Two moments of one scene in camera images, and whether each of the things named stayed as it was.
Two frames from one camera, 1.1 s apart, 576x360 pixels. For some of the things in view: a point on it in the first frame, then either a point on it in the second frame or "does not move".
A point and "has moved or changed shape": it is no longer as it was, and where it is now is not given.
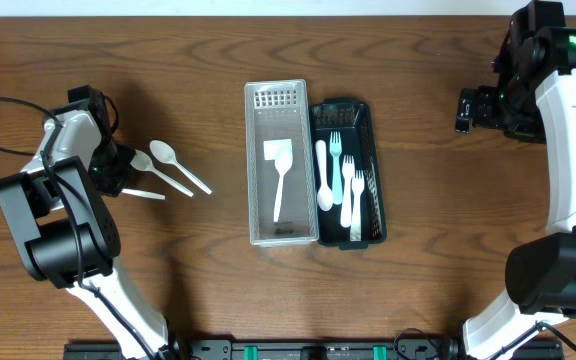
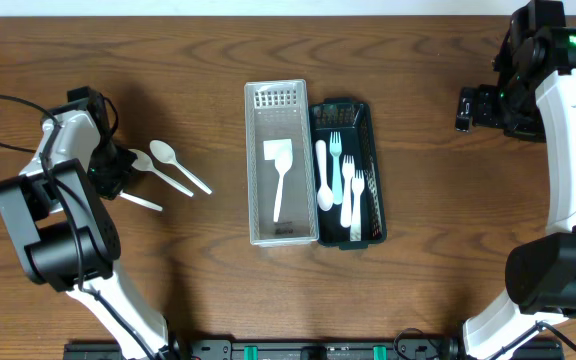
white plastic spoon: [166, 153] does not move
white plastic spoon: [325, 197] does not move
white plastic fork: [358, 186] does not move
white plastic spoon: [143, 193] has moved or changed shape
